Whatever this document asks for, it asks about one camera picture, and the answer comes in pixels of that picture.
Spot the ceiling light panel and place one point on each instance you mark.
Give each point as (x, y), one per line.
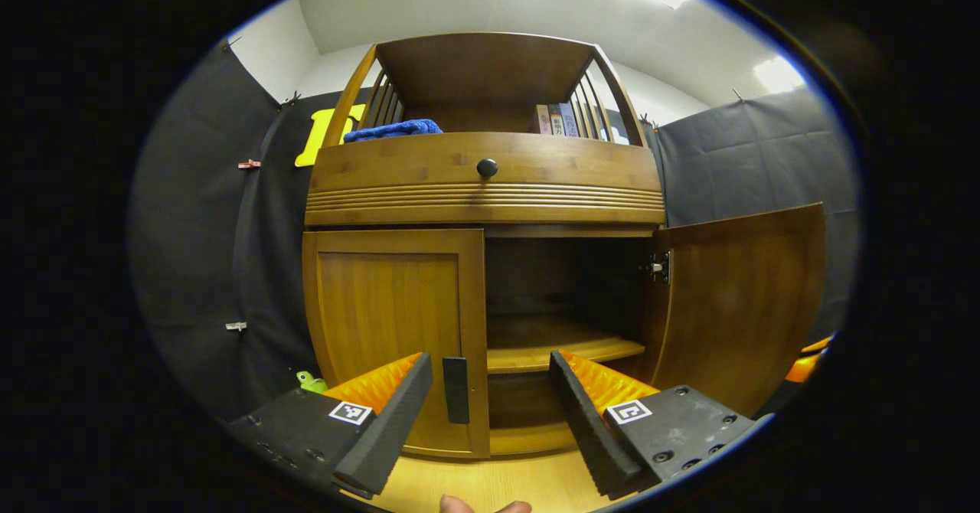
(777, 75)

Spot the wooden inner shelf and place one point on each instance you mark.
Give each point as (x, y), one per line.
(536, 356)

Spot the brown book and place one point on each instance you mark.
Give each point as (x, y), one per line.
(556, 120)

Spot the pink clip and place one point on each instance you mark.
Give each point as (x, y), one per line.
(249, 164)

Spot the blue folded towel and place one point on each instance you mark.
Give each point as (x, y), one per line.
(394, 130)

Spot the wooden cabinet drawer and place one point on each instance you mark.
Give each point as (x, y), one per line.
(398, 168)

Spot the wooden double-door shoe cabinet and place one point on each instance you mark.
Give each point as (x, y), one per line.
(490, 69)

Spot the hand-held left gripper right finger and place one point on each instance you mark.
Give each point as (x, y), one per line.
(586, 429)

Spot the black round drawer knob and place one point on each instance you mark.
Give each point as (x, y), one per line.
(487, 168)

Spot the wooden shoe cabinet door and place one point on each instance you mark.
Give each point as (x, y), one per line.
(735, 306)
(383, 314)

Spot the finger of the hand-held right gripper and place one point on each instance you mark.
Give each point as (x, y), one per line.
(815, 344)
(804, 369)

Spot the black clip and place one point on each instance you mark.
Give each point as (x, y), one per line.
(291, 99)

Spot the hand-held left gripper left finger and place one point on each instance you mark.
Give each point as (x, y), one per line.
(390, 429)

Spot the metal door hinge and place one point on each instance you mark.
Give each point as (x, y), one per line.
(658, 268)

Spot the green toy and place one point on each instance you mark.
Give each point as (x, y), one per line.
(311, 382)

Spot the pale beige book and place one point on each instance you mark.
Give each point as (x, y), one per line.
(542, 120)

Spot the black backdrop cloth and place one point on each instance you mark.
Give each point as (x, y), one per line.
(199, 268)

